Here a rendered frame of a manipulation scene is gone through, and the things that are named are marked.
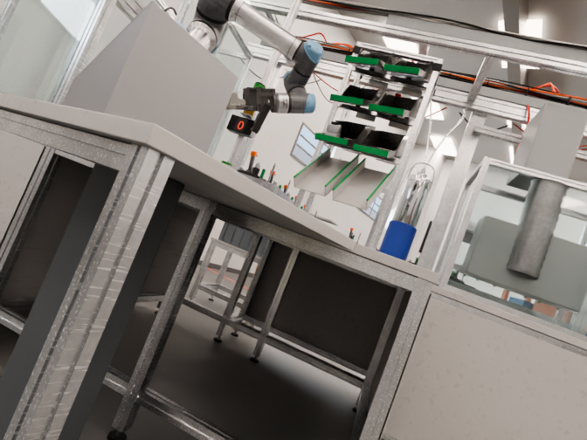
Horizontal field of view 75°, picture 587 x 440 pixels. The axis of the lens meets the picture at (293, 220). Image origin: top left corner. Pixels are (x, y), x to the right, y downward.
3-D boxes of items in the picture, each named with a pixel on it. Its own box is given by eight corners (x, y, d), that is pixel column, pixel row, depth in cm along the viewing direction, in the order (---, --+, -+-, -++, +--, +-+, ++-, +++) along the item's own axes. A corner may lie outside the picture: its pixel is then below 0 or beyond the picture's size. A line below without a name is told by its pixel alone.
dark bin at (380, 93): (362, 106, 137) (366, 84, 135) (329, 99, 143) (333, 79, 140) (384, 110, 160) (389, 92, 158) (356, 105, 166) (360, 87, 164)
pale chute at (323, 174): (325, 196, 132) (326, 185, 130) (293, 187, 138) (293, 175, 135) (358, 164, 152) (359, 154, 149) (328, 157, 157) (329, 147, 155)
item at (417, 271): (438, 284, 105) (441, 274, 105) (45, 137, 146) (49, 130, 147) (408, 285, 240) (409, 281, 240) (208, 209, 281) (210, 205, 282)
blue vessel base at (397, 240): (401, 275, 201) (418, 227, 203) (373, 264, 206) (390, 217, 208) (400, 275, 216) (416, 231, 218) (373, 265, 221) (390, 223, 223)
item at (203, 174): (146, 143, 48) (155, 123, 49) (-48, 93, 99) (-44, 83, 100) (353, 251, 106) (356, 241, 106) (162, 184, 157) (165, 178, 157)
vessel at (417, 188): (417, 227, 204) (440, 162, 207) (391, 218, 208) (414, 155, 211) (415, 230, 218) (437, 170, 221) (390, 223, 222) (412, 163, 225)
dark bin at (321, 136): (346, 146, 136) (350, 125, 133) (314, 139, 141) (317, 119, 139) (371, 144, 159) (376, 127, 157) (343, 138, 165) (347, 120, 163)
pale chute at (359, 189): (366, 210, 128) (368, 199, 126) (332, 200, 134) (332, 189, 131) (395, 175, 147) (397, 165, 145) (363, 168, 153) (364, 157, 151)
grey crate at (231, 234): (276, 263, 334) (286, 238, 335) (216, 238, 351) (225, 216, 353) (288, 265, 374) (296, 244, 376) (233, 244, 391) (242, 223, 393)
